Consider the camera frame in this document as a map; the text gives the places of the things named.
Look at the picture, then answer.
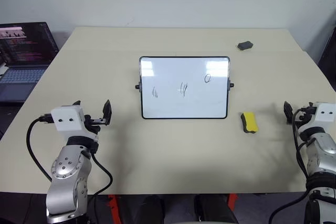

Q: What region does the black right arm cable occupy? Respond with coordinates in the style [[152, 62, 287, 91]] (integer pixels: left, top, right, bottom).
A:
[[268, 109, 314, 224]]

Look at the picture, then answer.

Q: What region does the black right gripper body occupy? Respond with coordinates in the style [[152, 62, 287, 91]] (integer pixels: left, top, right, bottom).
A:
[[293, 105, 318, 125]]

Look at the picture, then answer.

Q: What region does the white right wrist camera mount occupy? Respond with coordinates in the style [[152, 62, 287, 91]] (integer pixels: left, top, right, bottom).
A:
[[299, 101, 336, 135]]

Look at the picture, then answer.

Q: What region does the open dark laptop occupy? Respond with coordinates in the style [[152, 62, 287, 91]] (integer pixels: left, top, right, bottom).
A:
[[0, 22, 60, 103]]

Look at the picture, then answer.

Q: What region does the red table frame leg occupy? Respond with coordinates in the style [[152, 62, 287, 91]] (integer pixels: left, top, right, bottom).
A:
[[226, 194, 238, 207], [107, 194, 119, 224]]

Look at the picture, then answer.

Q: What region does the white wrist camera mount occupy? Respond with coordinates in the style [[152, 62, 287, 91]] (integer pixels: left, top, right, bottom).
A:
[[299, 101, 336, 135], [50, 105, 98, 141]]

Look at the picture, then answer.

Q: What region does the small dark grey object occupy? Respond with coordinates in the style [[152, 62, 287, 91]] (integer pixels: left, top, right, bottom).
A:
[[237, 40, 254, 50]]

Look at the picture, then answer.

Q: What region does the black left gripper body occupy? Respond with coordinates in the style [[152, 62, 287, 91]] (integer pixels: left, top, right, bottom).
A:
[[83, 114, 109, 133]]

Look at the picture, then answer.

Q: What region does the small black-framed whiteboard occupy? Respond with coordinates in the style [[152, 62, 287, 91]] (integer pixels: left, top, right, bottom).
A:
[[135, 56, 235, 120]]

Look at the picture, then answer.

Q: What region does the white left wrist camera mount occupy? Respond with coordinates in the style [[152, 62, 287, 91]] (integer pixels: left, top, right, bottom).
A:
[[50, 105, 98, 141]]

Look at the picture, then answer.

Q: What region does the yellow and black eraser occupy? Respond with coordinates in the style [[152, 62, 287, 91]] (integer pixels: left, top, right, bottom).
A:
[[240, 112, 260, 134]]

